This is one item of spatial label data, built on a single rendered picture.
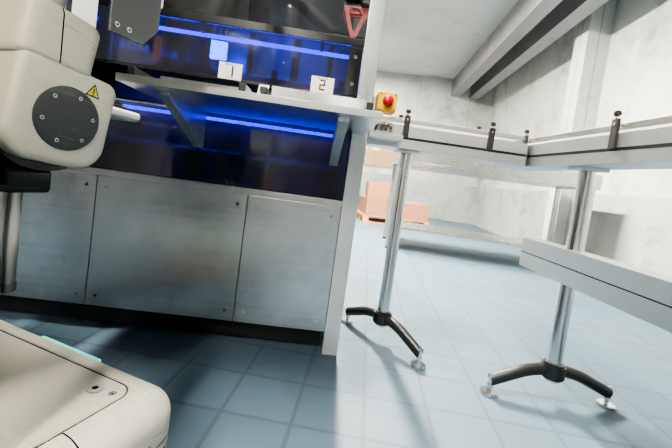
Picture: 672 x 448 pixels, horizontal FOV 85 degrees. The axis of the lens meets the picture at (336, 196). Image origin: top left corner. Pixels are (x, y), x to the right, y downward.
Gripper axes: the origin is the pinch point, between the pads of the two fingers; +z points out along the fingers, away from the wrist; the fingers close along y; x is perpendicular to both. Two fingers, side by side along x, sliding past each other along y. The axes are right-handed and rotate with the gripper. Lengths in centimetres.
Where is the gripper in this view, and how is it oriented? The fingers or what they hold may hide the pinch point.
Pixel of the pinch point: (353, 34)
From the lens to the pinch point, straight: 109.5
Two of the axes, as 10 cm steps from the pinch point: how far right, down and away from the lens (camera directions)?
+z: -1.2, 9.9, 0.6
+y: -0.4, -0.6, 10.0
